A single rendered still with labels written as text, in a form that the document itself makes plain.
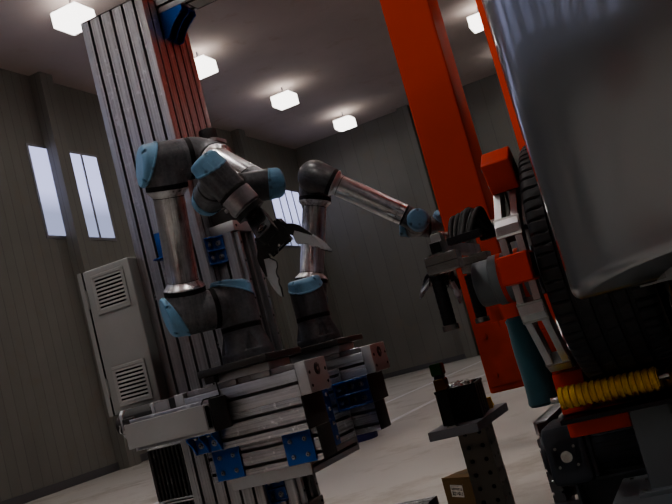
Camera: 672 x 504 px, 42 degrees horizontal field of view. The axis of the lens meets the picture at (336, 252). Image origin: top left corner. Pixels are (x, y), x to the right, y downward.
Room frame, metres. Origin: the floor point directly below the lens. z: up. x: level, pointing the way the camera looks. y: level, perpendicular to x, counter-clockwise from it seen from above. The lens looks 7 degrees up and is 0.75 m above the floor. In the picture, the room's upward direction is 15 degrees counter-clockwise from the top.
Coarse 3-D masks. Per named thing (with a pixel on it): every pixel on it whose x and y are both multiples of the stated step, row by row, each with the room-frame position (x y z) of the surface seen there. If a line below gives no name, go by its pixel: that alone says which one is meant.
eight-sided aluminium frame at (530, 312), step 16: (512, 192) 2.19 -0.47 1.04; (496, 208) 2.18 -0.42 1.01; (512, 208) 2.16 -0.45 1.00; (496, 224) 2.14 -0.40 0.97; (512, 224) 2.12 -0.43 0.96; (512, 240) 2.15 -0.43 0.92; (512, 288) 2.14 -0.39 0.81; (528, 304) 2.13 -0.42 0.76; (544, 304) 2.12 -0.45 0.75; (528, 320) 2.15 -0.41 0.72; (544, 320) 2.14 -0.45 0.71; (560, 336) 2.21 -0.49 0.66; (544, 352) 2.23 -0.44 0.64; (560, 352) 2.22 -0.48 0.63; (560, 368) 2.27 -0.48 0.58
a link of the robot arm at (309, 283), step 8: (296, 280) 2.95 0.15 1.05; (304, 280) 2.89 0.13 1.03; (312, 280) 2.90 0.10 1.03; (320, 280) 2.93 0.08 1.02; (288, 288) 2.93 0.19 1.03; (296, 288) 2.90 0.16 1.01; (304, 288) 2.89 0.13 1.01; (312, 288) 2.89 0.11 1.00; (320, 288) 2.92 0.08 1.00; (296, 296) 2.90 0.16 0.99; (304, 296) 2.89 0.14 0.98; (312, 296) 2.89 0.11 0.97; (320, 296) 2.91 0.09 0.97; (296, 304) 2.91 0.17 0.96; (304, 304) 2.89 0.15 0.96; (312, 304) 2.89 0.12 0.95; (320, 304) 2.90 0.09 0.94; (296, 312) 2.92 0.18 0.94; (304, 312) 2.89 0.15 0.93; (312, 312) 2.89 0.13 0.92; (320, 312) 2.90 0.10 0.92
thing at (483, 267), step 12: (480, 264) 2.40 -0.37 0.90; (492, 264) 2.37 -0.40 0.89; (480, 276) 2.38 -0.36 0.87; (492, 276) 2.36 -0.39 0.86; (540, 276) 2.32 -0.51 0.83; (480, 288) 2.38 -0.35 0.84; (492, 288) 2.36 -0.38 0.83; (504, 288) 2.35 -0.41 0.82; (528, 288) 2.34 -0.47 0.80; (480, 300) 2.40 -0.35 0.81; (492, 300) 2.39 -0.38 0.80; (504, 300) 2.38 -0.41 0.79
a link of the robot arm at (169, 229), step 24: (144, 144) 2.28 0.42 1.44; (168, 144) 2.29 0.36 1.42; (144, 168) 2.25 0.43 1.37; (168, 168) 2.27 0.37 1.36; (168, 192) 2.29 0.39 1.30; (168, 216) 2.32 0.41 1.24; (168, 240) 2.34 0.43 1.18; (168, 264) 2.36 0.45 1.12; (192, 264) 2.38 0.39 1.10; (168, 288) 2.38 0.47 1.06; (192, 288) 2.37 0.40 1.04; (168, 312) 2.36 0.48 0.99; (192, 312) 2.38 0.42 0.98; (216, 312) 2.41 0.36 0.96
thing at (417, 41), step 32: (384, 0) 2.86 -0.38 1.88; (416, 0) 2.82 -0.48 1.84; (416, 32) 2.83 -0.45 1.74; (416, 64) 2.84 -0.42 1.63; (448, 64) 2.84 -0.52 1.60; (416, 96) 2.85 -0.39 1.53; (448, 96) 2.81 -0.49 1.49; (416, 128) 2.86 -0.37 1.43; (448, 128) 2.82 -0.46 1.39; (448, 160) 2.84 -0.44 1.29; (480, 160) 2.90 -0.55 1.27; (448, 192) 2.85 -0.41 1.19; (480, 192) 2.81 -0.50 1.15; (480, 352) 2.86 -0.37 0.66; (512, 352) 2.82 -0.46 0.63; (512, 384) 2.84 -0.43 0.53
